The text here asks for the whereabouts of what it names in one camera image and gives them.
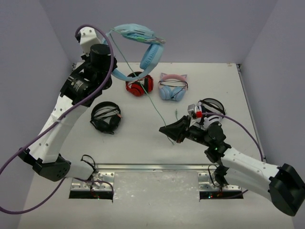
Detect green headphone cable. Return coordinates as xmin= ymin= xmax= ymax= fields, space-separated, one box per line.
xmin=111 ymin=33 xmax=178 ymax=146

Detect white black headphones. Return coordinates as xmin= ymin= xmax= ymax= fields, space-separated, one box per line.
xmin=196 ymin=98 xmax=226 ymax=129

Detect metal rail bracket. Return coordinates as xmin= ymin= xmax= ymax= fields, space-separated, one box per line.
xmin=71 ymin=164 xmax=242 ymax=195

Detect light blue headphones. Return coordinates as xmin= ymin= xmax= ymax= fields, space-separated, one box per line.
xmin=106 ymin=23 xmax=166 ymax=82

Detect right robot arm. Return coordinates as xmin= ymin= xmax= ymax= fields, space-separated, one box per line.
xmin=159 ymin=115 xmax=305 ymax=217

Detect red headphones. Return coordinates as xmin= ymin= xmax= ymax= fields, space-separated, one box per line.
xmin=125 ymin=75 xmax=154 ymax=97

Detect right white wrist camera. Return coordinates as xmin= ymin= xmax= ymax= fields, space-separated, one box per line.
xmin=187 ymin=104 xmax=203 ymax=119

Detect pink blue cat-ear headphones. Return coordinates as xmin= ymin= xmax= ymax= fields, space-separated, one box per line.
xmin=158 ymin=73 xmax=188 ymax=102

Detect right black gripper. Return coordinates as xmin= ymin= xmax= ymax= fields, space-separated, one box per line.
xmin=159 ymin=116 xmax=211 ymax=147

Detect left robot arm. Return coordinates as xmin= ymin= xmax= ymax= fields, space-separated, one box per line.
xmin=19 ymin=44 xmax=117 ymax=182

